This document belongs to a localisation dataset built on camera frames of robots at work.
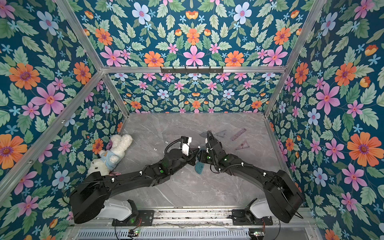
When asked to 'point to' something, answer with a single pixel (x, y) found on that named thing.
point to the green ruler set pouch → (202, 150)
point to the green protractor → (199, 166)
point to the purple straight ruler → (238, 134)
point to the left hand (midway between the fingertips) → (201, 148)
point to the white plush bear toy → (108, 159)
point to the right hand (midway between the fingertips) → (201, 152)
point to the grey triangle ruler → (221, 133)
